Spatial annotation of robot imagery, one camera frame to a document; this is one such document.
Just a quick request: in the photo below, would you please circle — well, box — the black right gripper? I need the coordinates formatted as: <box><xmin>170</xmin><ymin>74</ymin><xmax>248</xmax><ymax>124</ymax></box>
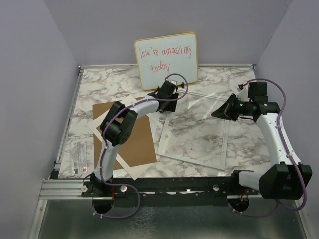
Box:
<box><xmin>212</xmin><ymin>93</ymin><xmax>253</xmax><ymax>121</ymax></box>

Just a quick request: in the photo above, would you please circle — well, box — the white picture frame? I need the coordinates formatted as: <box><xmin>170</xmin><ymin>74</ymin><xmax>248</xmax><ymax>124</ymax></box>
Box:
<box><xmin>157</xmin><ymin>89</ymin><xmax>230</xmax><ymax>171</ymax></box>

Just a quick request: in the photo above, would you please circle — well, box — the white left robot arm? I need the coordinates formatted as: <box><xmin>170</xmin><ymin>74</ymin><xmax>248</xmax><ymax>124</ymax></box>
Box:
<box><xmin>93</xmin><ymin>80</ymin><xmax>179</xmax><ymax>197</ymax></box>

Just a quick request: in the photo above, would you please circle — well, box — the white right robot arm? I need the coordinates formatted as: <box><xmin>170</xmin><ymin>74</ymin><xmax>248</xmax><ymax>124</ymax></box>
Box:
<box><xmin>211</xmin><ymin>79</ymin><xmax>312</xmax><ymax>200</ymax></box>

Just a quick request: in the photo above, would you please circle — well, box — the white photo mat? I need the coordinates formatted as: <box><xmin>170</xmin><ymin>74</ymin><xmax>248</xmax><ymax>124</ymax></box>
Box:
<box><xmin>88</xmin><ymin>110</ymin><xmax>162</xmax><ymax>180</ymax></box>

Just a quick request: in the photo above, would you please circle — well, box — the yellow-rimmed whiteboard with writing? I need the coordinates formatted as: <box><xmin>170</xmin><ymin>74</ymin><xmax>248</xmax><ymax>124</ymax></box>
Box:
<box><xmin>134</xmin><ymin>32</ymin><xmax>198</xmax><ymax>90</ymax></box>

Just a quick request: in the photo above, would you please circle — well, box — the brown backing board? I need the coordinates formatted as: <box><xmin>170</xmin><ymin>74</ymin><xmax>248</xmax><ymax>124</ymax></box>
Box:
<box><xmin>93</xmin><ymin>102</ymin><xmax>157</xmax><ymax>167</ymax></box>

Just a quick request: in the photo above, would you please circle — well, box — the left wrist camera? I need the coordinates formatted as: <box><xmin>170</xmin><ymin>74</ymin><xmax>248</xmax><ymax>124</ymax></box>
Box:
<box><xmin>168</xmin><ymin>79</ymin><xmax>178</xmax><ymax>86</ymax></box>

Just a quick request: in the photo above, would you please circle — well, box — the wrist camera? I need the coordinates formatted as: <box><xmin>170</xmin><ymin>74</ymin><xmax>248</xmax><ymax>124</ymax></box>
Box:
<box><xmin>237</xmin><ymin>83</ymin><xmax>249</xmax><ymax>102</ymax></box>
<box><xmin>168</xmin><ymin>79</ymin><xmax>178</xmax><ymax>86</ymax></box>

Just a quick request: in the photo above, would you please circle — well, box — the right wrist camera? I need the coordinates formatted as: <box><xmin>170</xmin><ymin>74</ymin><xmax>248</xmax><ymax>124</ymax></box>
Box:
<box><xmin>237</xmin><ymin>83</ymin><xmax>249</xmax><ymax>102</ymax></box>

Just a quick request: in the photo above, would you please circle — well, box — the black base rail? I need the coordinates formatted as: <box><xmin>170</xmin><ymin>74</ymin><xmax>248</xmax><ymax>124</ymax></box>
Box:
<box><xmin>81</xmin><ymin>176</ymin><xmax>257</xmax><ymax>207</ymax></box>

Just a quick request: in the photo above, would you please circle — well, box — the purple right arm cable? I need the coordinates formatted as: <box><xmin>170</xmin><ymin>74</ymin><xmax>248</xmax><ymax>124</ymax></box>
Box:
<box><xmin>228</xmin><ymin>78</ymin><xmax>309</xmax><ymax>217</ymax></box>

